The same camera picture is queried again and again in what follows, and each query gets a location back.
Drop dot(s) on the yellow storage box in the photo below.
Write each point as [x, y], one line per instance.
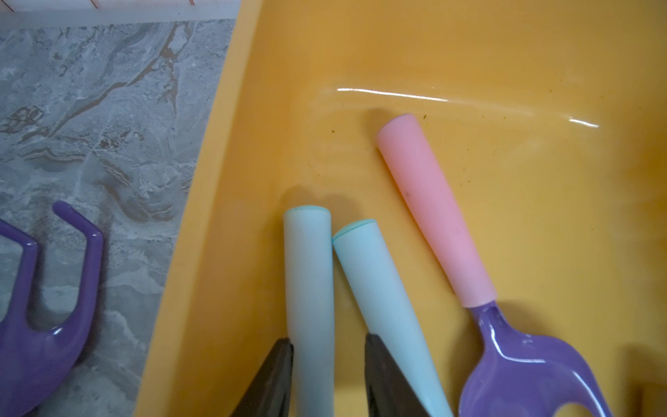
[548, 119]

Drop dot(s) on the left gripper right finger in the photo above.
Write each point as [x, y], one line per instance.
[388, 391]

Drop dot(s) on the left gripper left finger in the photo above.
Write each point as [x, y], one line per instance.
[269, 393]

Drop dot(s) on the pink handled garden tool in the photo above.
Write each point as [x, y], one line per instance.
[518, 374]

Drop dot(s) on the light blue hand fork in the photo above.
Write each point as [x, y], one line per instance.
[387, 310]

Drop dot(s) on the light blue hand rake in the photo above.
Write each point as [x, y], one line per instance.
[310, 297]

